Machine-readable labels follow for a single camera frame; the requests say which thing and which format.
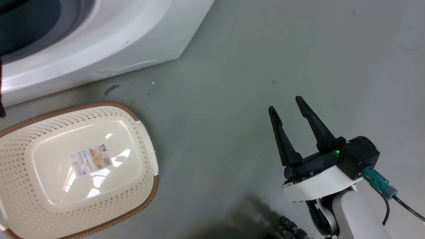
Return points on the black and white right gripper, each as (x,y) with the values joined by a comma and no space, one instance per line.
(318,186)

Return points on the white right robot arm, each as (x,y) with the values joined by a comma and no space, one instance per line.
(355,215)

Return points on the white washing machine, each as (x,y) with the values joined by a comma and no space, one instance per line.
(132,36)

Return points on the cream perforated laundry basket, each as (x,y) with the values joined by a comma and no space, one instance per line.
(49,199)

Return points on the paper label sticker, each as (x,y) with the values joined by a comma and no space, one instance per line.
(92,159)

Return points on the dark slim object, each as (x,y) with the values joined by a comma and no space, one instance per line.
(2,96)

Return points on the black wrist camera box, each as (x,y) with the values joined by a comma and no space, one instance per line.
(360,156)

